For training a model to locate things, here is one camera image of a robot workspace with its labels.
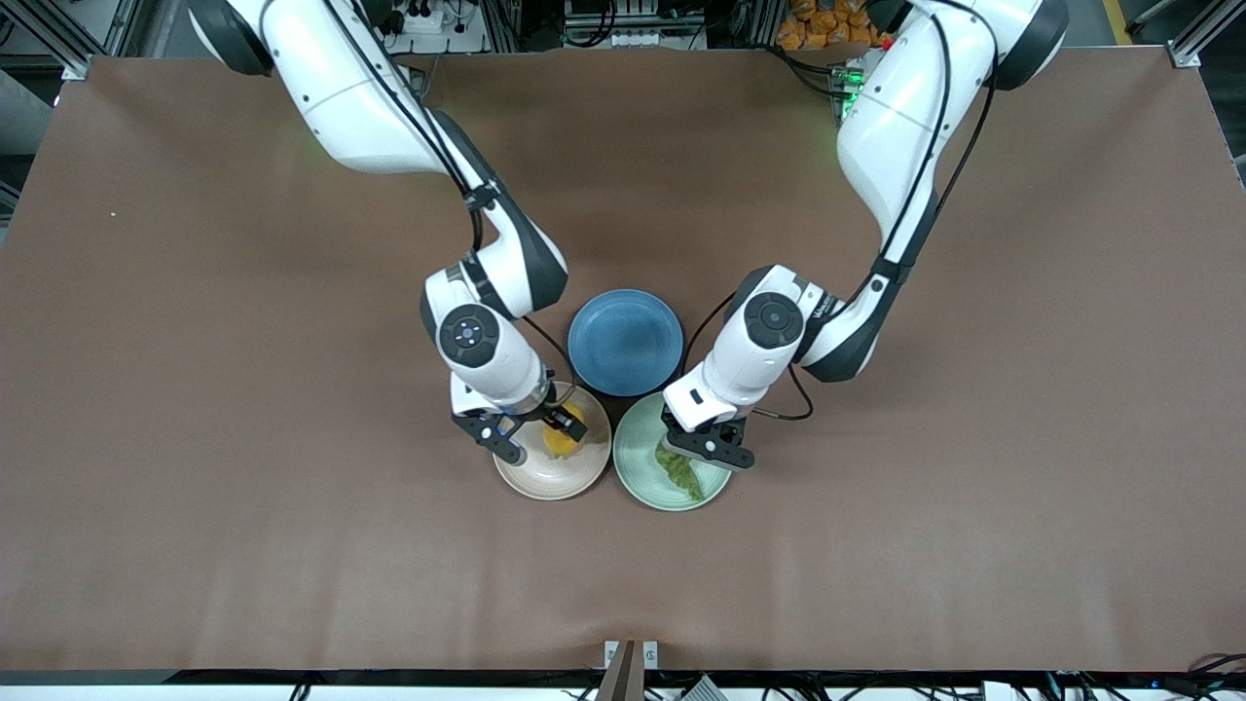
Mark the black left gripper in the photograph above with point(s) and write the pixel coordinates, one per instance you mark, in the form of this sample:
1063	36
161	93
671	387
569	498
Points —
667	418

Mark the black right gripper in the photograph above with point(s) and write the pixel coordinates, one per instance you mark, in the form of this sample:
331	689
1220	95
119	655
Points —
556	411

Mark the yellow lemon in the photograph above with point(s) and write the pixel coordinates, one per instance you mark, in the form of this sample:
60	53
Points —
560	446

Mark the green lettuce leaf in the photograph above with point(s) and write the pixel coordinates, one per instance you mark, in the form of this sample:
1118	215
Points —
686	479

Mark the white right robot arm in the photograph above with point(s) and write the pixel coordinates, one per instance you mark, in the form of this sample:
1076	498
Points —
331	97

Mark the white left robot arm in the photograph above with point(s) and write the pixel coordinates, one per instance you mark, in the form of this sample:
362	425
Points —
896	127

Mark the beige round plate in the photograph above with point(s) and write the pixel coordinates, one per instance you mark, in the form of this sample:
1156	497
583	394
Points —
555	482

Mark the pale green round plate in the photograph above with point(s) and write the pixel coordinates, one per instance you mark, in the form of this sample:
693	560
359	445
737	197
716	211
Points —
638	477

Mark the blue round plate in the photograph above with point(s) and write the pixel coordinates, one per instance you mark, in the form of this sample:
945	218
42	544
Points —
625	343

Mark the brown table cover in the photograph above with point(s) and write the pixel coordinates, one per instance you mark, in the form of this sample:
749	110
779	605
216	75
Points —
292	545

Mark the white electrical device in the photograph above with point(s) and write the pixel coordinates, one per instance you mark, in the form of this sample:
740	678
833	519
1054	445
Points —
633	29

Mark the bag of orange items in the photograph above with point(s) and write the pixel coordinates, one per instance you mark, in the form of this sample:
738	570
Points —
818	24

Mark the white power strip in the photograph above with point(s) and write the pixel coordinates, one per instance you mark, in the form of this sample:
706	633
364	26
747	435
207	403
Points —
428	19

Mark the camera mount post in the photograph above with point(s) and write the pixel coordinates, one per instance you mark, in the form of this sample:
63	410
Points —
628	677

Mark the aluminium frame profile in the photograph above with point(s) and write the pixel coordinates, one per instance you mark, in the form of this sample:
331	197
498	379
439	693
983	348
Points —
107	29
1202	29

